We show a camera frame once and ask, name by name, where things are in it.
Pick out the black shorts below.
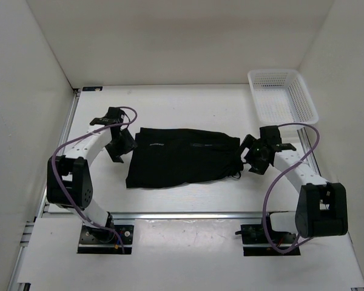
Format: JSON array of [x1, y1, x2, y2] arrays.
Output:
[[126, 127, 243, 189]]

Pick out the aluminium side rail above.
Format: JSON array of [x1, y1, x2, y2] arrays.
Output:
[[297, 127, 364, 291], [6, 88, 82, 290]]

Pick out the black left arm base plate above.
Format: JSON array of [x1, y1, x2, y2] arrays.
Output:
[[77, 224, 134, 255]]

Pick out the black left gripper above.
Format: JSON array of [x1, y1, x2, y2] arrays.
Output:
[[104, 128, 138, 163]]

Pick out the right aluminium side rail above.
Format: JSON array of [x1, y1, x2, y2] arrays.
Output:
[[297, 127, 364, 291]]

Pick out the left aluminium side rail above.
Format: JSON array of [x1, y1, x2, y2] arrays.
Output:
[[6, 88, 82, 290]]

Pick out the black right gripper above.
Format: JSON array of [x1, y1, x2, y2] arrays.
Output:
[[232, 134, 269, 175]]

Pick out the white perforated plastic basket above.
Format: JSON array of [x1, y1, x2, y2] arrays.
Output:
[[248, 69, 319, 130]]

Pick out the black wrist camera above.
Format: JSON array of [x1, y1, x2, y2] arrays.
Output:
[[105, 107, 126, 124], [260, 125, 282, 145]]

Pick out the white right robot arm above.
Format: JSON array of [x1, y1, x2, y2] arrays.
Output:
[[240, 135, 348, 243]]

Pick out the aluminium table edge rail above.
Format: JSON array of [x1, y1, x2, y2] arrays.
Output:
[[33, 210, 334, 224]]

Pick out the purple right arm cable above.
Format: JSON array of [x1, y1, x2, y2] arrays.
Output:
[[262, 122, 321, 254]]

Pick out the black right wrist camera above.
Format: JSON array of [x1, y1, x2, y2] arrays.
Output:
[[260, 125, 282, 145]]

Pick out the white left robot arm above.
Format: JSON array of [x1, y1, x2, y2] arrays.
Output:
[[47, 109, 137, 248]]

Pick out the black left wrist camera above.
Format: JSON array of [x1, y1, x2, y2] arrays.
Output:
[[105, 107, 126, 124]]

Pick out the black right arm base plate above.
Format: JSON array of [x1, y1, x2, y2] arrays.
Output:
[[235, 224, 300, 257]]

